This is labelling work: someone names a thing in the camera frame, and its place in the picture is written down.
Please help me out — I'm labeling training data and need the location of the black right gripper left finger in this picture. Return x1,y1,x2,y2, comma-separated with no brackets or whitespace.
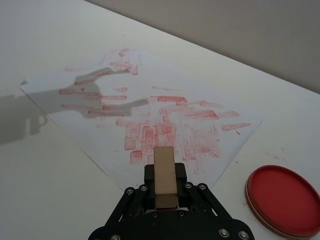
104,163,156,226

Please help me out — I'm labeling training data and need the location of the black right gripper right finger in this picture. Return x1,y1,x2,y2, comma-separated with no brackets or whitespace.
174,162,234,219

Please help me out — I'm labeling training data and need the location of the wooden stamp block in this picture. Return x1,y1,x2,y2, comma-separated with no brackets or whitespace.
153,146,179,211

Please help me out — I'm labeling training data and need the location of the white paper with red stamps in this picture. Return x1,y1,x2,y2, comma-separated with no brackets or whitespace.
19,47,265,194

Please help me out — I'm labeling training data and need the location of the round red ink pad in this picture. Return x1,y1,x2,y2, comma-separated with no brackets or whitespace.
244,164,320,239

